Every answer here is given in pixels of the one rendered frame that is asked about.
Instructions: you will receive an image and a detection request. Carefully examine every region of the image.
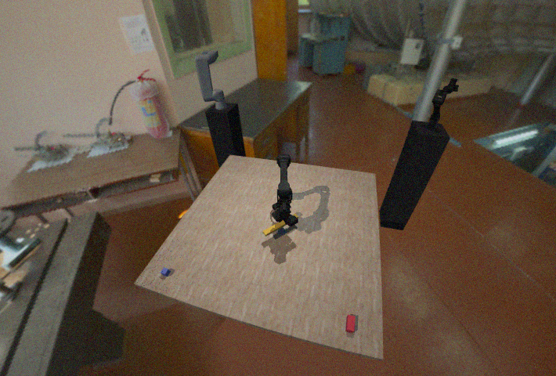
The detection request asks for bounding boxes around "yellow bar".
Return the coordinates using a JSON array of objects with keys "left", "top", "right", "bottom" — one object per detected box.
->
[{"left": 262, "top": 214, "right": 298, "bottom": 237}]

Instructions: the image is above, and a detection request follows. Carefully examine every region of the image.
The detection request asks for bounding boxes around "red rectangular block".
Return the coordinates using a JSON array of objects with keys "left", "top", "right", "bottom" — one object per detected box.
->
[{"left": 345, "top": 315, "right": 356, "bottom": 333}]

